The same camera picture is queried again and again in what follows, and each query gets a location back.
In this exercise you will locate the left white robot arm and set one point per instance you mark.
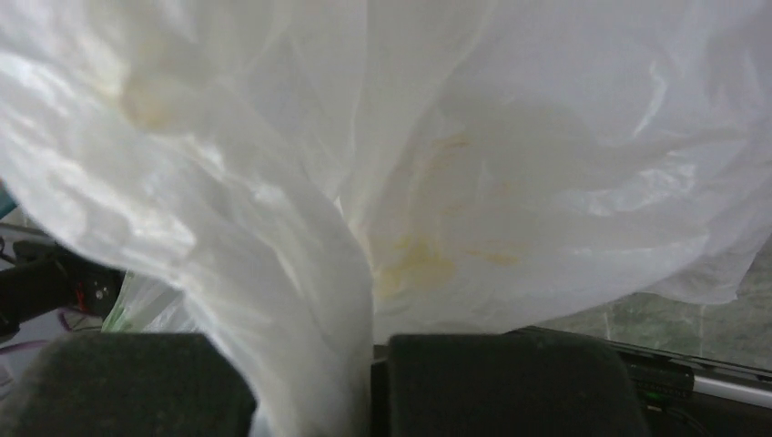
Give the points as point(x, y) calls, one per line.
point(45, 277)

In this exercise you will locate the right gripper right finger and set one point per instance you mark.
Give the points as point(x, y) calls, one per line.
point(537, 384)

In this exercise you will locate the white plastic bag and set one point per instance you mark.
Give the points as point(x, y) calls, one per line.
point(316, 176)

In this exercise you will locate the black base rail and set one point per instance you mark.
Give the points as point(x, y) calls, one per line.
point(680, 395)

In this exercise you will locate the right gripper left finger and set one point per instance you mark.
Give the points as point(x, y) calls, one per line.
point(112, 384)

